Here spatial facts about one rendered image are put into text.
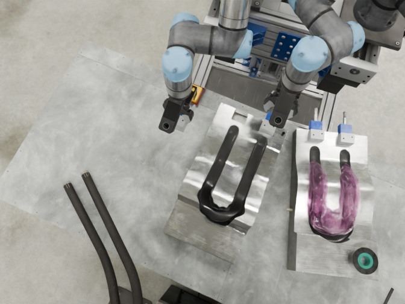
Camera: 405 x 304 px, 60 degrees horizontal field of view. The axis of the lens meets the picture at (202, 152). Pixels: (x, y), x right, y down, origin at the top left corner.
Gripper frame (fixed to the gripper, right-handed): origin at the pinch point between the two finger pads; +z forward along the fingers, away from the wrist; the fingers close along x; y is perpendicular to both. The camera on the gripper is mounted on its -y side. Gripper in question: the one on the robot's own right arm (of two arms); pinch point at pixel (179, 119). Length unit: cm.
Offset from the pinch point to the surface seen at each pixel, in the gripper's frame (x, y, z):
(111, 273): -1, -54, 6
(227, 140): -17.7, 1.9, 6.9
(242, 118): -19.4, 12.8, 8.7
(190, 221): -16.9, -28.8, 8.9
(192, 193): -14.4, -21.1, 1.6
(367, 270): -73, -21, 0
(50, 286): 43, -85, 95
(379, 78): -89, 113, 95
